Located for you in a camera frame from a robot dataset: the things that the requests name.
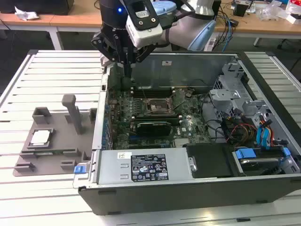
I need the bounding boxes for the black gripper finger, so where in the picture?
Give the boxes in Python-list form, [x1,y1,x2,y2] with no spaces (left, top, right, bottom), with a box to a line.
[91,32,129,78]
[128,46,156,78]

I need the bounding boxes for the metal socket cover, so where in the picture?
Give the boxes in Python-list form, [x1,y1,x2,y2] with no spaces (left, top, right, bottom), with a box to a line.
[169,90,187,109]

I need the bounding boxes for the silver CPU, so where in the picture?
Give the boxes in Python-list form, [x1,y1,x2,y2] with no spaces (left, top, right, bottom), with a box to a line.
[30,130,51,145]

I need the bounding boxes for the grey case release latch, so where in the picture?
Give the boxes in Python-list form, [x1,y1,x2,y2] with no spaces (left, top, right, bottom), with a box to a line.
[100,55,111,69]

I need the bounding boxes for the black RAM slot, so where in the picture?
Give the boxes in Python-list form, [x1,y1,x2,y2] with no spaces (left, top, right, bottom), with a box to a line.
[130,86,176,93]
[130,91,176,98]

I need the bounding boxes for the dark installed RAM stick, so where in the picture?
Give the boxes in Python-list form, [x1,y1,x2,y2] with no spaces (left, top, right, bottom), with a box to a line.
[131,114,182,120]

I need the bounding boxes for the white power strip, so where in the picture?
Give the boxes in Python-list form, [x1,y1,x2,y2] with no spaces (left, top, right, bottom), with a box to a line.
[204,37,216,52]

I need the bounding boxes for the black graphics card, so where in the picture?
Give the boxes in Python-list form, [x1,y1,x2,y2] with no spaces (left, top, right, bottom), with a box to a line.
[135,120,174,137]

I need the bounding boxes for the crumpled white paper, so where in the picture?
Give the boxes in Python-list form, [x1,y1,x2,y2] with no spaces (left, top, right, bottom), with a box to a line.
[14,6,40,22]

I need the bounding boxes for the green motherboard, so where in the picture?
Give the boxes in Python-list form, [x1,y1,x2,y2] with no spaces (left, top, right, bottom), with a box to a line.
[107,86,212,150]

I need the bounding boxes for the silver drive cage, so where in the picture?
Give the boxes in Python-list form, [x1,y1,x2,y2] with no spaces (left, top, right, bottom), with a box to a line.
[208,56,275,142]

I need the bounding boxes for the small black box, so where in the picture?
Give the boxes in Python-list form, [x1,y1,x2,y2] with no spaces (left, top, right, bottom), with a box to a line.
[233,2,248,17]

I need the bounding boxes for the grey parts rack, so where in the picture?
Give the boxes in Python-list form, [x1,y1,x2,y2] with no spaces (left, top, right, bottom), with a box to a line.
[13,94,98,178]

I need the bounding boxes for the silver power supply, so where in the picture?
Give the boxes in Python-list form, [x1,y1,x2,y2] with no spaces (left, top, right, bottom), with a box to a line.
[96,147,197,186]

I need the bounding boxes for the green RAM stick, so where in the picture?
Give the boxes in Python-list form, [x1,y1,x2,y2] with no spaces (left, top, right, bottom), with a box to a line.
[22,149,77,156]

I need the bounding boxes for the black plastic shroud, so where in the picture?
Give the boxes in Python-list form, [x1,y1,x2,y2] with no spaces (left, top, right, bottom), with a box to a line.
[185,144,234,179]

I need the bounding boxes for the clear plastic bags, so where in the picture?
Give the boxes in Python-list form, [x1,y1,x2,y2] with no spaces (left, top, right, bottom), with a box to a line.
[257,1,289,22]

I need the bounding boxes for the black chair base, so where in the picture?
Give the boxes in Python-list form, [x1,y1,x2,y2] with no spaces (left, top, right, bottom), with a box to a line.
[277,38,293,49]

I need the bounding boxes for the black open PC case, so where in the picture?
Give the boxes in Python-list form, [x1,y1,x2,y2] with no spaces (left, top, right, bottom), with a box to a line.
[72,50,301,216]

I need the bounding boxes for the white black box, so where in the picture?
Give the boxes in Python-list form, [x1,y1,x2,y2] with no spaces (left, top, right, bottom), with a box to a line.
[285,13,301,24]

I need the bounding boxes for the red white packet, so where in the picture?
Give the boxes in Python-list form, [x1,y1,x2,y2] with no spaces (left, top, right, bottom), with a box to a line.
[287,0,301,14]

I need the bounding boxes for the hard disk blue carrier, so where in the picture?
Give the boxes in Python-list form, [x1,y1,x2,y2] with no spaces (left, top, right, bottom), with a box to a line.
[234,147,292,178]

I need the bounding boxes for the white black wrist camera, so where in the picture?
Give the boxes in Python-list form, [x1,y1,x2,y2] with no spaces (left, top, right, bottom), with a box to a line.
[126,0,163,48]

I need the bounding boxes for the blue cable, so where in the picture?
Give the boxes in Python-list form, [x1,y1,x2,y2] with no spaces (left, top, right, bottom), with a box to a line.
[222,13,235,53]

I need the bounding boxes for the red yellow wire bundle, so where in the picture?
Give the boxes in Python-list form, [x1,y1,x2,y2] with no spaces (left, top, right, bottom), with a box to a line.
[225,117,258,145]

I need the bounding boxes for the blue wire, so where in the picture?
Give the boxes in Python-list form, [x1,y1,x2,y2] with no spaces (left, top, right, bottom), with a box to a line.
[255,119,273,151]

